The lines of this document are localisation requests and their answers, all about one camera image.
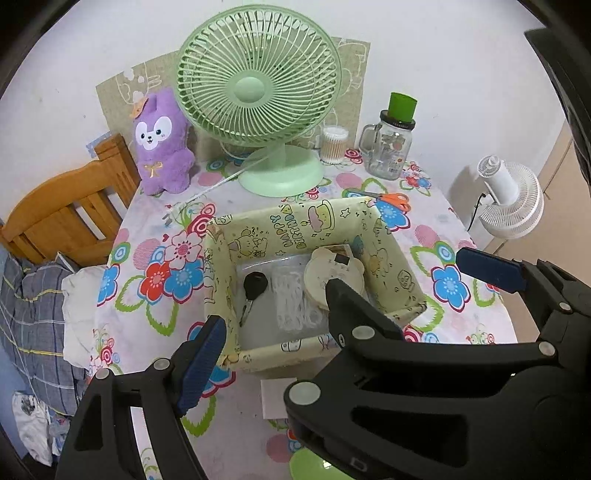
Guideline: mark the glass jar mug green lid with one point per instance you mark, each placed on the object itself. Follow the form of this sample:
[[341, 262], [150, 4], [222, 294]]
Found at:
[[390, 147]]

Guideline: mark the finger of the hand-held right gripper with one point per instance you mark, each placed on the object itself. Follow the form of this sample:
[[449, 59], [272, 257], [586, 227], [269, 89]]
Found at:
[[461, 378], [489, 272]]

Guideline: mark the white patterned cloth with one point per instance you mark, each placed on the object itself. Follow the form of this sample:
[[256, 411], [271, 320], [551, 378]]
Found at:
[[30, 420]]

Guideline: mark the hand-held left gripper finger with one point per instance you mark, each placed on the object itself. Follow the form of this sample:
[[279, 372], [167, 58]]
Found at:
[[198, 364]]

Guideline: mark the black car key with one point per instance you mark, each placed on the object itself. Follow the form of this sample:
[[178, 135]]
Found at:
[[255, 285]]

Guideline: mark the green printed board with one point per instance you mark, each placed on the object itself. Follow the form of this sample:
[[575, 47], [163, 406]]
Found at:
[[115, 97]]

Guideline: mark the grey plaid blanket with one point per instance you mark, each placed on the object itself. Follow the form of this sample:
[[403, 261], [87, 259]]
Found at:
[[32, 323]]

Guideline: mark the white charger block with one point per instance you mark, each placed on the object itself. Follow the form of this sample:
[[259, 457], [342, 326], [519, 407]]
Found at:
[[274, 399]]

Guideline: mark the white floor fan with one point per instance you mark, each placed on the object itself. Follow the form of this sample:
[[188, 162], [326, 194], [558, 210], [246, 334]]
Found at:
[[512, 203]]

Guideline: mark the green oval case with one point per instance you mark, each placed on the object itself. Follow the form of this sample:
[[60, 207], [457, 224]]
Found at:
[[309, 465]]

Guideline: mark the cotton swab container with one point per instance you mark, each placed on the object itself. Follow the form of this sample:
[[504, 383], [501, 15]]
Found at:
[[334, 145]]

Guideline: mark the yellow printed storage box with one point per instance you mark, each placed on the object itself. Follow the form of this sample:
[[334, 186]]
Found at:
[[277, 230]]

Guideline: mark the blue paper sheet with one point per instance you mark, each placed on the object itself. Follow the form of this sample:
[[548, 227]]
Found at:
[[98, 141]]

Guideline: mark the cream bear-shaped gadget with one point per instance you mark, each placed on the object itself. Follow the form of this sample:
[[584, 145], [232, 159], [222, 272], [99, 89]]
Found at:
[[323, 277]]

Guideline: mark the purple plush toy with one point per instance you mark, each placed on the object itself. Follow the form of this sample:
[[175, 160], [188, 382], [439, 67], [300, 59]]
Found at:
[[161, 147]]

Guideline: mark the green desk fan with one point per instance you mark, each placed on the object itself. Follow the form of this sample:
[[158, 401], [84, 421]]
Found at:
[[258, 87]]

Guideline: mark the beige wooden door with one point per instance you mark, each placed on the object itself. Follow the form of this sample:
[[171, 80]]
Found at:
[[568, 184]]

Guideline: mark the clear plastic packet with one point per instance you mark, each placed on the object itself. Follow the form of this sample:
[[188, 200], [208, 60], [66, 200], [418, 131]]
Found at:
[[291, 300]]

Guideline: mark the white pillow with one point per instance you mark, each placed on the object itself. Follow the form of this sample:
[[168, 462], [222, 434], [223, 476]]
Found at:
[[78, 300]]

